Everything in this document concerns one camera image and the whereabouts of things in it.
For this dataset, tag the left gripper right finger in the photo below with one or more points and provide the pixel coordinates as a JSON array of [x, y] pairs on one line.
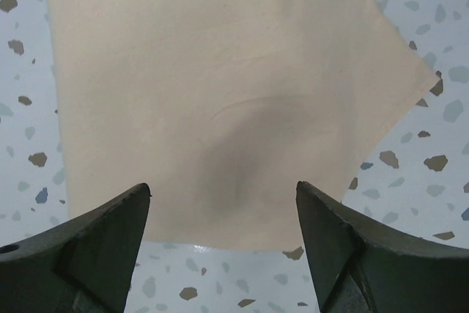
[[358, 264]]

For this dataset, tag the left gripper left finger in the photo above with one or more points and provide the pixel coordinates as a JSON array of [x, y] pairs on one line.
[[83, 265]]

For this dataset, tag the beige surgical cloth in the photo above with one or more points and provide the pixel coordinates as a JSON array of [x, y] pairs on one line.
[[223, 106]]

